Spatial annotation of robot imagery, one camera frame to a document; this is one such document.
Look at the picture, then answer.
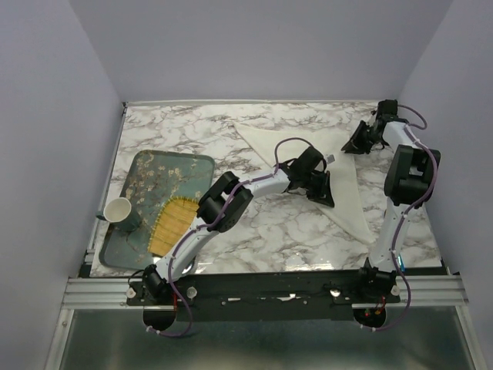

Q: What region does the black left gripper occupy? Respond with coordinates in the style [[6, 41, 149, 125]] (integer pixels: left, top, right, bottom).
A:
[[300, 171, 334, 208]]

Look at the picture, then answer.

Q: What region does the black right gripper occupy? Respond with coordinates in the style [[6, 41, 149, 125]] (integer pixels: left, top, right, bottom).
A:
[[340, 120, 381, 156]]

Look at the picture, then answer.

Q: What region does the cream cloth napkin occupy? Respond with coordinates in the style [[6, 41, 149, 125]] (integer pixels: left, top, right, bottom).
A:
[[234, 123, 375, 244]]

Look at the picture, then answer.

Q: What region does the iridescent rainbow spoon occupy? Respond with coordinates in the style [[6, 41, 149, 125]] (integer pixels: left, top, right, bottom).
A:
[[397, 254, 405, 273]]

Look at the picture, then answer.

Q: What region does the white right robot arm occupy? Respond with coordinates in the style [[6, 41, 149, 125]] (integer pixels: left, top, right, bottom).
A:
[[341, 99, 441, 281]]

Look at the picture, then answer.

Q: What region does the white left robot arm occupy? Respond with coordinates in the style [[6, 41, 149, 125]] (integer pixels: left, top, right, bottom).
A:
[[142, 146, 334, 304]]

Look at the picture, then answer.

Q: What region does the yellow bamboo mat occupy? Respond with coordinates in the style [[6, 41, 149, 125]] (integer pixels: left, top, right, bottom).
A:
[[148, 197, 199, 257]]

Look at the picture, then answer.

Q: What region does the green floral metal tray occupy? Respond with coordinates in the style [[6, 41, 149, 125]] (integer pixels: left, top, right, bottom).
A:
[[99, 150, 215, 270]]

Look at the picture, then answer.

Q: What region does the white cup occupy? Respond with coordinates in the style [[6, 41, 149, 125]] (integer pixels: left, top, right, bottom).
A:
[[96, 197, 142, 233]]

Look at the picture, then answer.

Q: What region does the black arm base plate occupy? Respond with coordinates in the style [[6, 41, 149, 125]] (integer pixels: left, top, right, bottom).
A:
[[126, 270, 401, 322]]

